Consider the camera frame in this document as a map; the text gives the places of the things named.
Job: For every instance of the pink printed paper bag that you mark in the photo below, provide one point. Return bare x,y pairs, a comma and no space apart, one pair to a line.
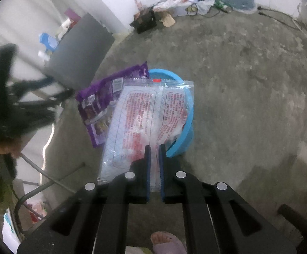
39,211

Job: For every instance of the large white red snack bag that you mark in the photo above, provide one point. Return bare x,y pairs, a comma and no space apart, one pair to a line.
132,127

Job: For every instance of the black round bar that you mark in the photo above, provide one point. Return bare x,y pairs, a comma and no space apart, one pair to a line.
293,214

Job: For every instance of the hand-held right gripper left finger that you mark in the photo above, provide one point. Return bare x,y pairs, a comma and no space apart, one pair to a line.
147,174

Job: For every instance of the black box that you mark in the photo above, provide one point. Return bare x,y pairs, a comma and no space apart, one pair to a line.
144,21

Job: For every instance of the white paper bag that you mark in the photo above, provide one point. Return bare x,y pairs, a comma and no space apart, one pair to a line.
10,227

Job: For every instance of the blue plastic basket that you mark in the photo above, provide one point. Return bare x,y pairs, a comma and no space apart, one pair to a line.
186,127

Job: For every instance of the blue plastic bottle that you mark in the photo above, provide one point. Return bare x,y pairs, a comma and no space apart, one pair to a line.
47,42

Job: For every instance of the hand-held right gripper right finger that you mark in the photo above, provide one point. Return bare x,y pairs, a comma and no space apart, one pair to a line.
162,174

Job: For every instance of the white red plastic bag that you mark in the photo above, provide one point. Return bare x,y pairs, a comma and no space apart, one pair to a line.
173,4

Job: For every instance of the grey cabinet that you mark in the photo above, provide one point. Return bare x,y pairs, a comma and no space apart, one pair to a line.
82,50

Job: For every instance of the purple snack bag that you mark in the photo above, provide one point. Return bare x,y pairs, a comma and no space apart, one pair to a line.
97,103

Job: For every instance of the person's foot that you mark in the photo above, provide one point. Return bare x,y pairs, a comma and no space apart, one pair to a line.
164,238

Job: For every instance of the torn cardboard piece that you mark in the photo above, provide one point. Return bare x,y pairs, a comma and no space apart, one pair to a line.
168,19

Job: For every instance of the purple slipper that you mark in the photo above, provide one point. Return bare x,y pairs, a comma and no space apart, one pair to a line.
169,248

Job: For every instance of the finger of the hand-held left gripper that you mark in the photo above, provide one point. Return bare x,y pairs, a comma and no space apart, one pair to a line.
52,98
31,84

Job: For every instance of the metal table frame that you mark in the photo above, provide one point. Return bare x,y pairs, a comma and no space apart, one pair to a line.
44,176

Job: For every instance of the small crumpled white bag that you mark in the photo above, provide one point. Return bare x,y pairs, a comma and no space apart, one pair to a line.
207,4

